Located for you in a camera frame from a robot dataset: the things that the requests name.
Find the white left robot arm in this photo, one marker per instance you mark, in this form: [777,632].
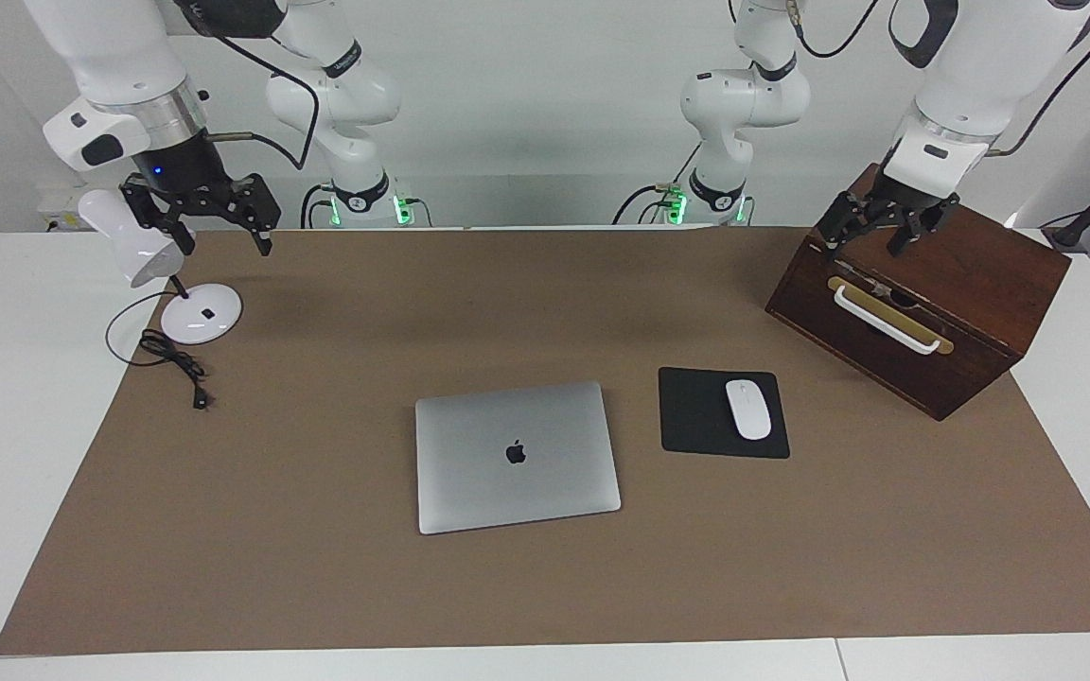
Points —
[980,57]

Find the grey laptop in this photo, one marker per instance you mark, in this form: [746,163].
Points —
[517,459]

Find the white desk lamp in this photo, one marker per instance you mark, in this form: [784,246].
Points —
[143,251]

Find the dark wooden box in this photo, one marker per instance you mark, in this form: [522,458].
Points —
[980,284]

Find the brown table mat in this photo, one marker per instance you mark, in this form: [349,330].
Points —
[318,586]

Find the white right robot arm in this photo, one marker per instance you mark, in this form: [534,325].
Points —
[110,57]

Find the white computer mouse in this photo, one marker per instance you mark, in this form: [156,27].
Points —
[748,409]

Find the white wall outlet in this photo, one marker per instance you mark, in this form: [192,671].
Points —
[58,203]

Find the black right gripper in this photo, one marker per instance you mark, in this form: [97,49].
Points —
[185,175]

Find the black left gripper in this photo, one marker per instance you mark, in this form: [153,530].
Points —
[903,203]

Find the black mouse pad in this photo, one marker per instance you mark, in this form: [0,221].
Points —
[692,416]

